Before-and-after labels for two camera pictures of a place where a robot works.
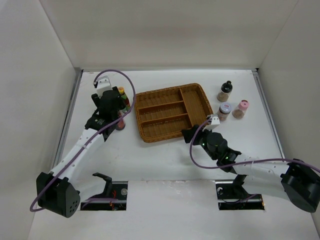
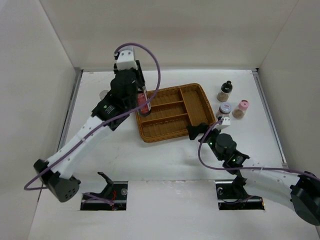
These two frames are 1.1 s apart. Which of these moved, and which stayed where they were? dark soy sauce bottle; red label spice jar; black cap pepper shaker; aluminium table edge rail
Moved: dark soy sauce bottle
Stayed: red label spice jar; aluminium table edge rail; black cap pepper shaker
